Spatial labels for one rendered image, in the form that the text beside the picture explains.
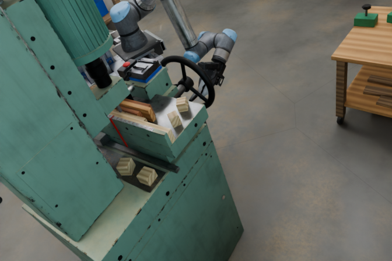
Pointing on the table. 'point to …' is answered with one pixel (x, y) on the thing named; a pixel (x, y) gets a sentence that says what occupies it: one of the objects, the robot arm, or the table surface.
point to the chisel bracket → (111, 94)
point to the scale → (131, 123)
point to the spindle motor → (64, 8)
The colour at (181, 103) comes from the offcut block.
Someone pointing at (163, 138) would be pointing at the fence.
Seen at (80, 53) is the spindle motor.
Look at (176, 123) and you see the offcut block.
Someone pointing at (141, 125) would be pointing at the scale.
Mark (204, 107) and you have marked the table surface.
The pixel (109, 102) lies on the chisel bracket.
